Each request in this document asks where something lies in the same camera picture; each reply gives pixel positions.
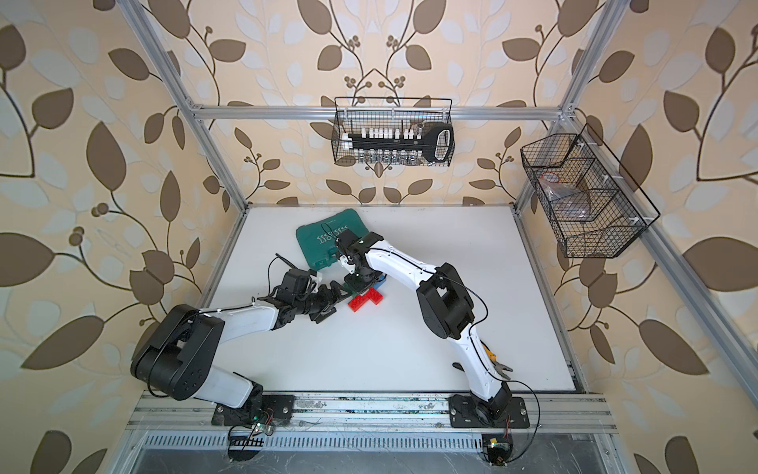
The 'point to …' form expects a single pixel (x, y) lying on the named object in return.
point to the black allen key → (282, 258)
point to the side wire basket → (593, 208)
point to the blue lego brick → (382, 278)
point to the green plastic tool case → (318, 239)
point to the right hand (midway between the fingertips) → (364, 287)
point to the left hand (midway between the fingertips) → (347, 299)
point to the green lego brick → (347, 286)
